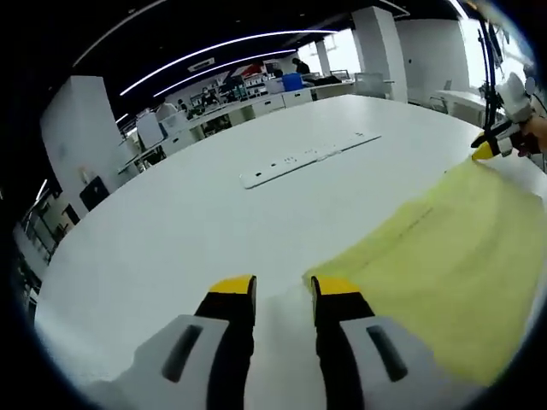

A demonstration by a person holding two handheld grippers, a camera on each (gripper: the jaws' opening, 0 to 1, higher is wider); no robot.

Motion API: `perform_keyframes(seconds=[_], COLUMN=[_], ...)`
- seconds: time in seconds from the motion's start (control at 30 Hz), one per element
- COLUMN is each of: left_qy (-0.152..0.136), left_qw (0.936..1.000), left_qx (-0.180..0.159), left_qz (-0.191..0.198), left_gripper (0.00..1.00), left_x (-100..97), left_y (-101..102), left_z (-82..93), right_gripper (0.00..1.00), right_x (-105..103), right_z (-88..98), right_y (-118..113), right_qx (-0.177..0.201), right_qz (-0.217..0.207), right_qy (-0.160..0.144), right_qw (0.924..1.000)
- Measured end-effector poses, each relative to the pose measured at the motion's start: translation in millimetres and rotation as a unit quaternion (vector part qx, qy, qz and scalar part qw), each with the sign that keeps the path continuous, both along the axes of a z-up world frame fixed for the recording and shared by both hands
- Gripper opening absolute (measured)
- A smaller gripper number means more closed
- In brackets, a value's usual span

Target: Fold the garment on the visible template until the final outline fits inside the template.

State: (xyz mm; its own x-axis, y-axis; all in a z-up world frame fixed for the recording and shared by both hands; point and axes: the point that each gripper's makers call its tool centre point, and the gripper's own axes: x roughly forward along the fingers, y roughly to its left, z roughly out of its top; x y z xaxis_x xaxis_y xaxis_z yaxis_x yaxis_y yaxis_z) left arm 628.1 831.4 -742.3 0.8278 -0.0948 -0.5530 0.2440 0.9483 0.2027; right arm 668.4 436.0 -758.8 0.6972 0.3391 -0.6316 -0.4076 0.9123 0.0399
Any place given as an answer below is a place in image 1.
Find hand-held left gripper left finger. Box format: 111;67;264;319
89;274;258;410

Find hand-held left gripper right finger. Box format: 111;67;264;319
310;275;454;410

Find yellow garment blue grey sleeves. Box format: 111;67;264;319
301;157;542;388

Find person's right hand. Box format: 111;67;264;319
515;114;547;157

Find black pole stand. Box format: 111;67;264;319
476;15;503;133

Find white side desk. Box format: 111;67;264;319
435;88;488;125

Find white chair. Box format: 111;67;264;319
354;71;394;100

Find white square pillar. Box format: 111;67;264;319
39;75;138;210
350;6;409;103

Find black cabinet box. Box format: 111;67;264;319
79;175;109;212

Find white tall cabinet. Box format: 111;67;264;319
136;113;166;149

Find long white workbench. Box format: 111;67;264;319
119;83;356;172

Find short ceiling light strip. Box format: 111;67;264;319
153;49;298;98

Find long ceiling light strip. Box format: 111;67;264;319
121;29;338;96

